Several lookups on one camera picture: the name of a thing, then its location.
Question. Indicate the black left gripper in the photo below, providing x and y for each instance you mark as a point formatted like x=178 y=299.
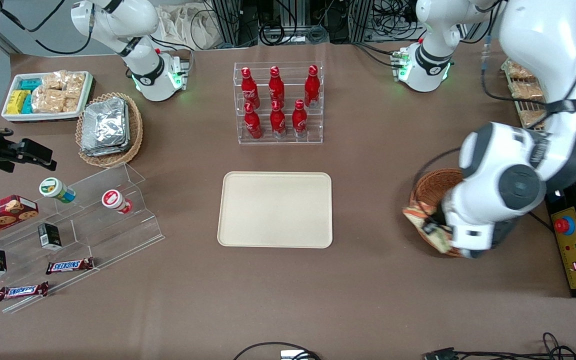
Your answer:
x=438 y=216

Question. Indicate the aluminium frame post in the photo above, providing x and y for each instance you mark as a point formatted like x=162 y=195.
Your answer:
x=233 y=20
x=362 y=20

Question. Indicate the red lidded yogurt cup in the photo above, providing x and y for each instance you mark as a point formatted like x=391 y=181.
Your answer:
x=114 y=200

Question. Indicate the clear bag of crackers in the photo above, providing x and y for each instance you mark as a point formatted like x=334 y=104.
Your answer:
x=75 y=82
x=54 y=80
x=48 y=100
x=71 y=105

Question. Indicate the green lidded yogurt cup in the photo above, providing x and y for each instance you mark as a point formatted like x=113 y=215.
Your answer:
x=55 y=189

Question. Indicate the light oval wicker basket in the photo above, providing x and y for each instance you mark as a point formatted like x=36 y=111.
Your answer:
x=135 y=135

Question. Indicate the yellow snack packet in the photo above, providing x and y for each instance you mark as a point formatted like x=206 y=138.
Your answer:
x=17 y=101

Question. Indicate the brown snickers bar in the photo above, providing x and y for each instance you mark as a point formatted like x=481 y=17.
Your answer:
x=69 y=265
x=22 y=291

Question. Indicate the white rectangular snack tray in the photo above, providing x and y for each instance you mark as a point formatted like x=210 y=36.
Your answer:
x=43 y=117

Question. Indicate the red cola bottle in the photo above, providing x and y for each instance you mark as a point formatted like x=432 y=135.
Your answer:
x=299 y=120
x=278 y=121
x=250 y=90
x=276 y=87
x=312 y=87
x=253 y=124

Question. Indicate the brown round wicker basket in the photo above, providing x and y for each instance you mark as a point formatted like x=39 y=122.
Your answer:
x=433 y=187

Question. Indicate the clear bag of pastry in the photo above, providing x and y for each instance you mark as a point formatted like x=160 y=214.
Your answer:
x=527 y=91
x=519 y=71
x=532 y=118

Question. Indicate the white cloth bags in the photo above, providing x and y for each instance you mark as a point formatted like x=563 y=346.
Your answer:
x=188 y=27

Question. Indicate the clear acrylic stepped display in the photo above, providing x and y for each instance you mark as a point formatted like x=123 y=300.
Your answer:
x=98 y=235

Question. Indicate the clear acrylic bottle rack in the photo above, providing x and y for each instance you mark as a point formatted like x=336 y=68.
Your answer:
x=288 y=140

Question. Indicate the teal snack packet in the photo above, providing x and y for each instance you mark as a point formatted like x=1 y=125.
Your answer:
x=31 y=84
x=27 y=105

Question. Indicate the cream plastic serving tray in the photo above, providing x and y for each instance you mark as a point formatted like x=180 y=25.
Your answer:
x=275 y=210

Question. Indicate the small white device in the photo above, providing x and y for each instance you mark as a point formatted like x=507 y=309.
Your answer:
x=293 y=355

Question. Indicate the silver foil packet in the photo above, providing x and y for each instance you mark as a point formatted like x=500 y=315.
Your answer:
x=100 y=151
x=104 y=122

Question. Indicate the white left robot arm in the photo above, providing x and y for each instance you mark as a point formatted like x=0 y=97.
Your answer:
x=508 y=175

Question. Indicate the triangular sandwich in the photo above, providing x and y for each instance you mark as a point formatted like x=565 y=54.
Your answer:
x=418 y=220

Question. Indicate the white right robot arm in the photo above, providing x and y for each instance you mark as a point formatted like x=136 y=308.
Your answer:
x=140 y=60

